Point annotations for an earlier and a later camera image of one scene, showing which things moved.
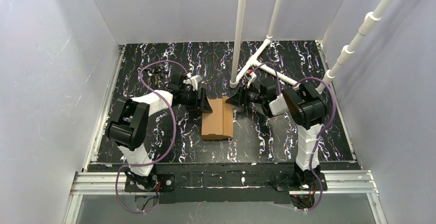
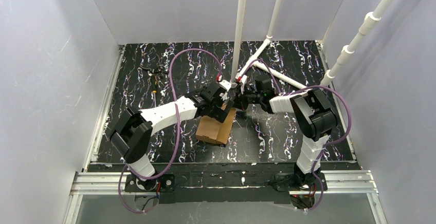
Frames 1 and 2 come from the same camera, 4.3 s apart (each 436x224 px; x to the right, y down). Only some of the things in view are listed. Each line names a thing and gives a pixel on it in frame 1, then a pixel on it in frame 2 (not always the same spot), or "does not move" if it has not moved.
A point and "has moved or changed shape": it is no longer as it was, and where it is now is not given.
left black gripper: (200, 99) -> (222, 105)
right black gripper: (241, 96) does not move
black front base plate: (226, 183) does not move
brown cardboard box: (218, 124) has moved or changed shape
